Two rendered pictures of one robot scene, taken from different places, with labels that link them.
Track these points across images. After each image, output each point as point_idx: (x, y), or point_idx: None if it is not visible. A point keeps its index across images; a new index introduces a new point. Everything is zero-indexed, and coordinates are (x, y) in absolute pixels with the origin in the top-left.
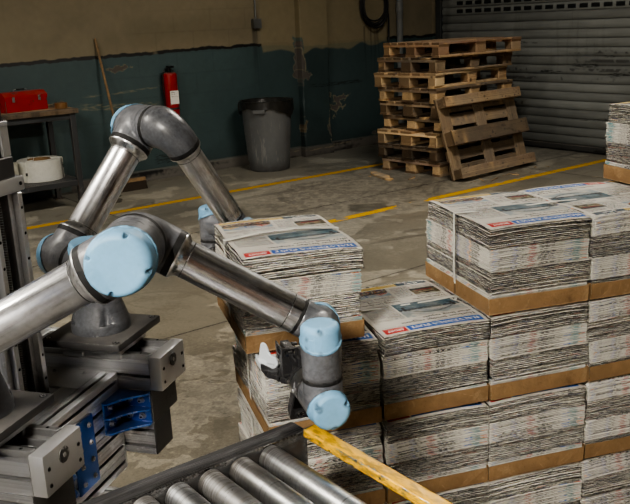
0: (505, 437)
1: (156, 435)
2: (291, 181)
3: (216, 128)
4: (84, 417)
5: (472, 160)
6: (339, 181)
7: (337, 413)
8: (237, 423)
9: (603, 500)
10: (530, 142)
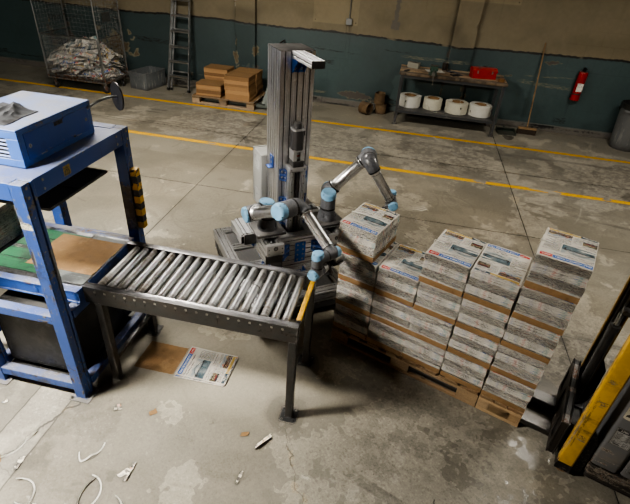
0: (415, 323)
1: None
2: (620, 162)
3: (601, 112)
4: (302, 241)
5: None
6: None
7: (312, 277)
8: None
9: (452, 370)
10: None
